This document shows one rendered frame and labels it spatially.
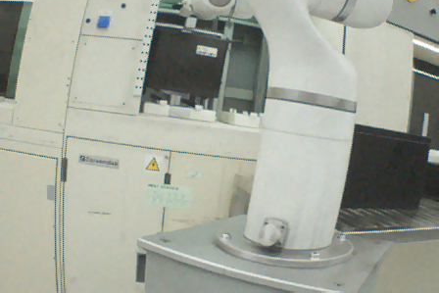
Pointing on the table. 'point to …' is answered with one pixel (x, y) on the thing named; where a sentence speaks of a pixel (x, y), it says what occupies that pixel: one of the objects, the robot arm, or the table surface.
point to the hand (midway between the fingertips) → (192, 12)
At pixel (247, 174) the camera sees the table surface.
